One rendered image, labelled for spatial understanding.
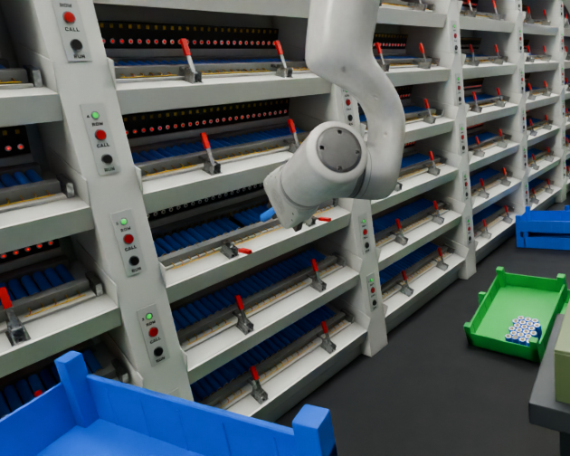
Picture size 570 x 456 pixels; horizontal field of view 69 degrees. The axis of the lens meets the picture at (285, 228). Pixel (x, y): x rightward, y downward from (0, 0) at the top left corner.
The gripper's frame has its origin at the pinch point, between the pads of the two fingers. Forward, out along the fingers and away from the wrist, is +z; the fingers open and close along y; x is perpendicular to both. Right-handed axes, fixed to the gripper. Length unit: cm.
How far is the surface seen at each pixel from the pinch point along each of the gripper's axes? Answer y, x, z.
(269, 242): 4.5, 1.1, 21.5
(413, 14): -45, 83, 31
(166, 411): 17, -30, -36
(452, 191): 16, 93, 64
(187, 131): -28.7, -5.6, 21.6
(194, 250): -0.6, -16.9, 15.9
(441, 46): -37, 102, 44
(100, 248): -6.5, -33.0, 3.6
